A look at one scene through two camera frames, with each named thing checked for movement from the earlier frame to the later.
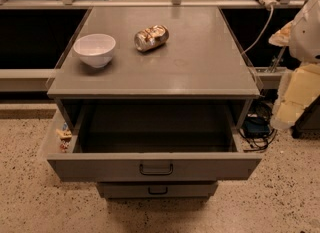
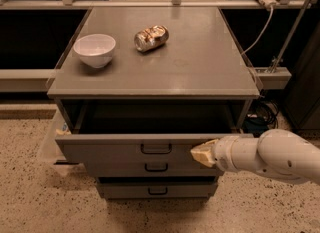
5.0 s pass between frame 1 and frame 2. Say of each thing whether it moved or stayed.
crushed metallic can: stayed
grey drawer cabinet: stayed
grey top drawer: moved
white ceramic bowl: stayed
